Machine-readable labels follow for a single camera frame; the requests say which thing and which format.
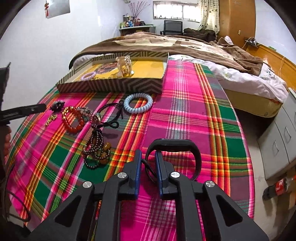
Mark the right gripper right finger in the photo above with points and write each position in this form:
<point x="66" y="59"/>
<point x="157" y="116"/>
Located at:
<point x="203" y="210"/>

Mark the patterned cardboard tray box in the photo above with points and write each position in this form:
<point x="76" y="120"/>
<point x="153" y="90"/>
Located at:
<point x="99" y="74"/>

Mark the wooden wardrobe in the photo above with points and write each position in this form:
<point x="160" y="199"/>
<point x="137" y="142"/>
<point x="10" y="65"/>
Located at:
<point x="237" y="19"/>

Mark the clear amber hair claw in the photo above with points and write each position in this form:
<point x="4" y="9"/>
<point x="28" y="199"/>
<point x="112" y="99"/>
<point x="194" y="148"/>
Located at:
<point x="124" y="65"/>

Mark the colourful plaid tablecloth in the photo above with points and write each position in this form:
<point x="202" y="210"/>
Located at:
<point x="49" y="162"/>

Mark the silver wall panel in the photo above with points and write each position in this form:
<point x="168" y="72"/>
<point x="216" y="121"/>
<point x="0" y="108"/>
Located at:
<point x="55" y="8"/>

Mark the cola bottle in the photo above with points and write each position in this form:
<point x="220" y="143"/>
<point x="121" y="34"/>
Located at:
<point x="281" y="187"/>

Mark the brown fleece blanket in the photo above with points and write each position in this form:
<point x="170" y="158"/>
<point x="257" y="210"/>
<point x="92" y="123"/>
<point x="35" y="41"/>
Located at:
<point x="219" y="52"/>

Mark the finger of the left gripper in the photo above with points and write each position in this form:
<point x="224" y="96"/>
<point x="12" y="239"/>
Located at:
<point x="21" y="112"/>

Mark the grey drawer cabinet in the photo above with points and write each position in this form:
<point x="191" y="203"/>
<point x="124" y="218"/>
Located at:
<point x="277" y="143"/>

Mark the left hand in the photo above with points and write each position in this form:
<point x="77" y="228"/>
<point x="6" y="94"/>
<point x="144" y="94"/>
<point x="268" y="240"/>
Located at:
<point x="5" y="141"/>

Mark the dried branch bouquet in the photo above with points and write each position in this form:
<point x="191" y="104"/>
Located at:
<point x="136" y="8"/>

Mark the white floral bed sheet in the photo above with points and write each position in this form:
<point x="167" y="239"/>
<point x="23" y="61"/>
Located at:
<point x="267" y="84"/>

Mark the wooden headboard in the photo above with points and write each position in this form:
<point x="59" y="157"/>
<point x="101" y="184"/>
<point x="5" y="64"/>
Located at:
<point x="282" y="66"/>

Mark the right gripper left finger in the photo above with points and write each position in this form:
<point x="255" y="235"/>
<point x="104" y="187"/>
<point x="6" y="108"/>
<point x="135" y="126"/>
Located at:
<point x="92" y="211"/>

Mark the patterned curtain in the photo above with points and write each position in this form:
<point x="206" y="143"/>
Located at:
<point x="209" y="10"/>

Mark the cluttered desk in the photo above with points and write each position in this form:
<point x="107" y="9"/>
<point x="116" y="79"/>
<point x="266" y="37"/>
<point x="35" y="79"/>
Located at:
<point x="132" y="30"/>

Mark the black office chair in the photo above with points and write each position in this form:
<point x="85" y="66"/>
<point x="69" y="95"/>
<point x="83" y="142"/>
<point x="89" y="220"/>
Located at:
<point x="172" y="27"/>

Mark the window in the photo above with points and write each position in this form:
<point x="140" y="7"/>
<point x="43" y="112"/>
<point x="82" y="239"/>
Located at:
<point x="177" y="10"/>

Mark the black smart wristband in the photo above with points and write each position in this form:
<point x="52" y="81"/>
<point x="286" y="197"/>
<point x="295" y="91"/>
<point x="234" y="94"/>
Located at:
<point x="174" y="145"/>

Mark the black hair clip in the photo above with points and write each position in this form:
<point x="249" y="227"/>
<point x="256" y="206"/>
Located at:
<point x="57" y="106"/>

